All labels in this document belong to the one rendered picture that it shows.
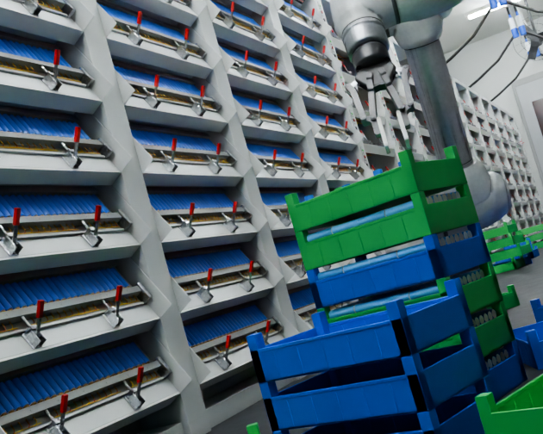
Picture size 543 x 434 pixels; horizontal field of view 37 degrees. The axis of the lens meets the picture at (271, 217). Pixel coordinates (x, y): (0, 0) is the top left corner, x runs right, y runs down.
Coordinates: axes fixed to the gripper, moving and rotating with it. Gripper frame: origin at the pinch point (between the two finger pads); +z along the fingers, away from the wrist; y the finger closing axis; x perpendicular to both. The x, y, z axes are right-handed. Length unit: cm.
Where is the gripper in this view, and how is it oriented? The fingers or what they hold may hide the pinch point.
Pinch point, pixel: (393, 133)
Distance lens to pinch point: 156.2
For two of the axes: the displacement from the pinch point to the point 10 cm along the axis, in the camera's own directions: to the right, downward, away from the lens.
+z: 1.7, 8.5, -5.0
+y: -9.5, 2.8, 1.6
